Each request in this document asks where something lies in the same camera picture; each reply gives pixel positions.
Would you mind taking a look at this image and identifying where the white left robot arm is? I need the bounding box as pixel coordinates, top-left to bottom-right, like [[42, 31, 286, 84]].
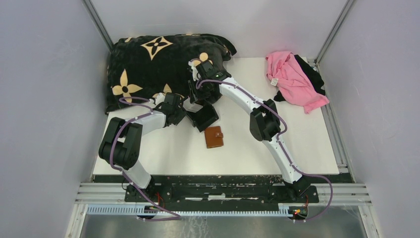
[[99, 93, 186, 202]]

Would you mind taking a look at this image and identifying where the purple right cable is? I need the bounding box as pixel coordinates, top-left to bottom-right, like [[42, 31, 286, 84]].
[[188, 58, 334, 223]]

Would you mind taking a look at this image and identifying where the white card stack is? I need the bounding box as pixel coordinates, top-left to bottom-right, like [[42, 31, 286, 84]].
[[183, 98, 204, 113]]

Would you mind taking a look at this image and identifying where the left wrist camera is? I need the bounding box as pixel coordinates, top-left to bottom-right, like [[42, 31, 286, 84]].
[[153, 93, 165, 105]]

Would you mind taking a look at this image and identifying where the black floral plush pillow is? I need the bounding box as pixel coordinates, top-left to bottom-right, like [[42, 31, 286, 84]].
[[105, 34, 237, 114]]

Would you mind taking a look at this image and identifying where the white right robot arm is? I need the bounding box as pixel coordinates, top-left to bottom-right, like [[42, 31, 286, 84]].
[[188, 59, 310, 202]]

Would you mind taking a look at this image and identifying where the black cloth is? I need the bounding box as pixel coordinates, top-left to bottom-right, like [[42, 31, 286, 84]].
[[273, 54, 326, 103]]

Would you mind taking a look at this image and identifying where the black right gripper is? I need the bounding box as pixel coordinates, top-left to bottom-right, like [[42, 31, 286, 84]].
[[187, 77, 210, 104]]

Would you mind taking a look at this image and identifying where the pink cloth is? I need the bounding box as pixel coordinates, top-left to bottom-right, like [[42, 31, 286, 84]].
[[265, 51, 330, 115]]

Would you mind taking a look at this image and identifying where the purple cable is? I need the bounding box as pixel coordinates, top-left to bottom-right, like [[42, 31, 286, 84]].
[[188, 58, 334, 223], [109, 97, 182, 222]]

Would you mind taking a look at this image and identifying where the brown leather card holder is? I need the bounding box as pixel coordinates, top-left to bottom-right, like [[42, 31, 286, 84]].
[[204, 126, 224, 149]]

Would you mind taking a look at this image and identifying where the white slotted cable duct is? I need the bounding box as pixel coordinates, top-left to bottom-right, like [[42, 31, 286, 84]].
[[86, 204, 292, 218]]

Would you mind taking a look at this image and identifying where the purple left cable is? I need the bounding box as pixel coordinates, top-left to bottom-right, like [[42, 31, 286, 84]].
[[109, 97, 182, 222]]

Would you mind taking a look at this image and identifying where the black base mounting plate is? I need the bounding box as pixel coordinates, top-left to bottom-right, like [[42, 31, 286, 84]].
[[93, 174, 352, 214]]

